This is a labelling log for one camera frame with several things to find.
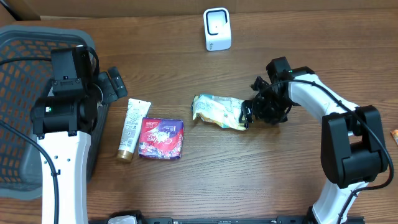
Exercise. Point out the orange white snack packet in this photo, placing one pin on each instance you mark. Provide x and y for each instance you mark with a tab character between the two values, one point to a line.
394	134

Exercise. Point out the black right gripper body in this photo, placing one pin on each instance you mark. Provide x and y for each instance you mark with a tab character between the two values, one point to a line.
272	106

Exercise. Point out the white barcode scanner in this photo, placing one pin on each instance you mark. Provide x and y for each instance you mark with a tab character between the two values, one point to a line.
217	29

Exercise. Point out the red purple snack packet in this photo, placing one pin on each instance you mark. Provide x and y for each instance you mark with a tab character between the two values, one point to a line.
161	138

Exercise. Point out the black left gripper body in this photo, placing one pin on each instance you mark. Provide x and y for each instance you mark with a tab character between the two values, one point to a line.
111	91

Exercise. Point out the grey plastic basket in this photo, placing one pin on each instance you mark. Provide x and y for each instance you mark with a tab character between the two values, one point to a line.
23	81

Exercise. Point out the white gold-capped tube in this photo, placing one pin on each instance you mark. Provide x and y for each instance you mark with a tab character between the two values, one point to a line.
136	111

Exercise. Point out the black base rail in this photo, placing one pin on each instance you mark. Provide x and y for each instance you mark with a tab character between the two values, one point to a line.
290	219

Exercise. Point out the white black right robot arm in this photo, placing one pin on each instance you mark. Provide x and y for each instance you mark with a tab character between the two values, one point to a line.
353	152

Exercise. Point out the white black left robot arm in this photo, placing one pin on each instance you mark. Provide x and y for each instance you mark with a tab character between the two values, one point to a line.
63	123

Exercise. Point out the white yellow snack bag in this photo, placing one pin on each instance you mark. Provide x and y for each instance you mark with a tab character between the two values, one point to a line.
226	112

